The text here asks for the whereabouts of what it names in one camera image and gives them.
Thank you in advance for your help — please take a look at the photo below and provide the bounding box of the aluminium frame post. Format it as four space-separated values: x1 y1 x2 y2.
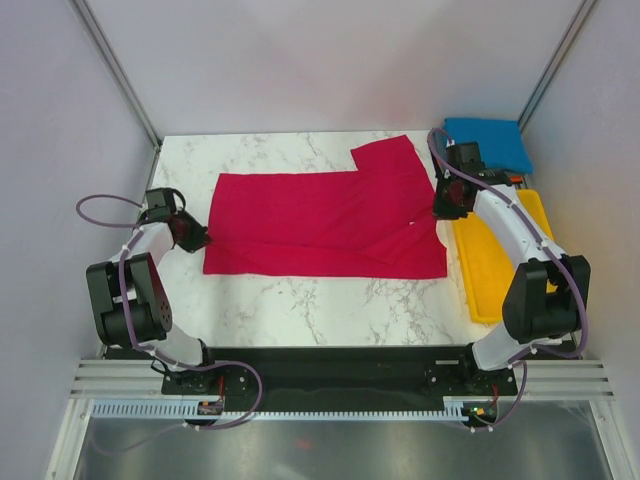
68 0 163 149
517 0 600 133

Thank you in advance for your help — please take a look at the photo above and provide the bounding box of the blue folded t-shirt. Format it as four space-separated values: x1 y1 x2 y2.
444 117 534 175

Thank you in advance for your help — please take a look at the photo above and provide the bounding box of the red t-shirt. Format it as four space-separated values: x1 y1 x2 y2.
203 135 448 280

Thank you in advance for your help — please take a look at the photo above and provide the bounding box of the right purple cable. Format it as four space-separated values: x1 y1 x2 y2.
429 127 591 434

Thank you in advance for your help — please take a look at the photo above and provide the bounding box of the left aluminium frame post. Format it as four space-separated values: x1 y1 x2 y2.
68 0 163 149

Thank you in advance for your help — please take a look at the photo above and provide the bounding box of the purple cable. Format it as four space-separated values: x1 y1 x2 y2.
75 192 264 456
429 127 591 434

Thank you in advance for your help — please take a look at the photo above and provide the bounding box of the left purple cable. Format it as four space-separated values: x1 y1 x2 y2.
75 192 264 456

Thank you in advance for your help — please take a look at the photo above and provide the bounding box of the right aluminium frame post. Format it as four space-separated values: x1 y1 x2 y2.
517 0 600 133

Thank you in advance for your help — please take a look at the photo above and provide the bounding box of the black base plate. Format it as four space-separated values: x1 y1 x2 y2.
151 346 517 411

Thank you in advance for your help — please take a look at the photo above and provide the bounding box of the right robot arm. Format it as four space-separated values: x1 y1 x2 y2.
427 129 591 394

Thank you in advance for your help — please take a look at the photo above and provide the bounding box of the white cable duct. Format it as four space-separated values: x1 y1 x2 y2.
91 399 497 421

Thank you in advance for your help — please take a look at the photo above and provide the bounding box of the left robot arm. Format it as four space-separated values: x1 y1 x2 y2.
76 187 220 393

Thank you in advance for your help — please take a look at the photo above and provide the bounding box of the yellow plastic tray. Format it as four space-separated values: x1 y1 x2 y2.
449 188 561 327

